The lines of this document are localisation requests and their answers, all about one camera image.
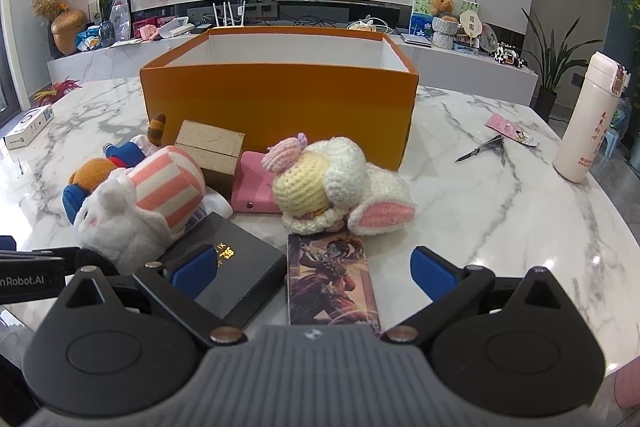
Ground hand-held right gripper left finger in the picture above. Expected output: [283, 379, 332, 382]
[52, 243, 247, 348]

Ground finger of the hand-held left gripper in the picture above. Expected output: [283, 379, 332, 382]
[64, 246, 121, 279]

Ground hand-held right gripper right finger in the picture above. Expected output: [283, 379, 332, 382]
[380, 245, 583, 348]

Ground white cat plush striped hat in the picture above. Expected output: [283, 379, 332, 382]
[75, 145, 208, 274]

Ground black box gold print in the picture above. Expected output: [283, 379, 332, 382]
[165, 211, 287, 329]

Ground brown bear plush blue clothes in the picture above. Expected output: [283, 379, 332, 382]
[62, 113, 168, 228]

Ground pink snap wallet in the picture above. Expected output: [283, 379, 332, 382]
[231, 150, 286, 214]

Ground white crochet bunny doll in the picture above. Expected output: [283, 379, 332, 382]
[262, 133, 418, 236]

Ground orange cardboard box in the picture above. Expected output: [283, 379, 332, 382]
[139, 26, 420, 172]

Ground illustrated card box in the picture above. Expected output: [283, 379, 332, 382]
[287, 229, 382, 337]

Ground small brown cardboard box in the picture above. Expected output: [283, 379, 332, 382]
[174, 120, 247, 198]

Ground metal nail clipper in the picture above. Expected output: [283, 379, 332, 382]
[455, 134, 506, 165]

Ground white flat box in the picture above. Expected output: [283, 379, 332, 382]
[4, 104, 54, 151]

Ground pink packet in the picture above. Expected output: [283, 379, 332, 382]
[484, 112, 541, 148]

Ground red feather decoration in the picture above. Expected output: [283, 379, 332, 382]
[32, 77, 83, 108]

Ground potted green plant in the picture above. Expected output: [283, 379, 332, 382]
[520, 7, 603, 122]

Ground white marble tv console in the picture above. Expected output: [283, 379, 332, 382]
[47, 0, 543, 108]

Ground white thermos bottle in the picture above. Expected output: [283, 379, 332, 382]
[552, 52, 632, 184]

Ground blue snack bag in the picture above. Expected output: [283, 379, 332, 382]
[75, 24, 103, 52]

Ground green plant in glass vase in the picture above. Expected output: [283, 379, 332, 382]
[92, 0, 143, 48]

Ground pink stool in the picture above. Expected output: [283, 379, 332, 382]
[615, 357, 640, 410]

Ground black and white cow toy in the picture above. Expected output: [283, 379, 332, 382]
[492, 44, 528, 68]

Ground gold vase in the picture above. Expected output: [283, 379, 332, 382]
[50, 7, 88, 56]

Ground pink knitted item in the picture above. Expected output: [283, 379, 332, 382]
[132, 21, 161, 42]

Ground decorated plate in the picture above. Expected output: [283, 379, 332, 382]
[477, 23, 501, 54]

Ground white oblong box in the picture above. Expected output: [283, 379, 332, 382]
[160, 18, 196, 38]

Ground clear plastic bag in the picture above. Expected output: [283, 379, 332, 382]
[107, 0, 132, 42]

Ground round paper fan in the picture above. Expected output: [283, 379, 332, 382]
[460, 10, 484, 45]

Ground white router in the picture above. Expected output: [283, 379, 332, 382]
[212, 0, 247, 29]

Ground dried flower bunch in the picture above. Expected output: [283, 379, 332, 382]
[32, 0, 68, 22]

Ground white cable pile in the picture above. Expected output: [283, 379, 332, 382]
[347, 16, 396, 35]

